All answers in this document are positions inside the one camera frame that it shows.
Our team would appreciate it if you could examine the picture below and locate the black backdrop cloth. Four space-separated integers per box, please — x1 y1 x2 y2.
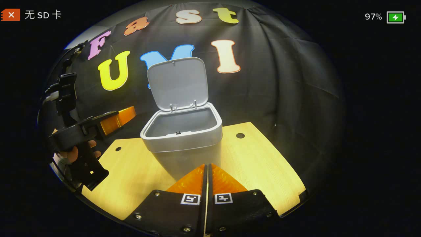
38 2 346 198

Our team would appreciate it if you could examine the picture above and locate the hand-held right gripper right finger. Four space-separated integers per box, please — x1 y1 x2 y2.
205 163 280 236

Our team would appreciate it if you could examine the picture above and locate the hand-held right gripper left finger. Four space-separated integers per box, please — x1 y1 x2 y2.
123 164 208 237

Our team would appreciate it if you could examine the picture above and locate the white desktop garbage bin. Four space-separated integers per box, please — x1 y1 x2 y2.
140 57 223 181

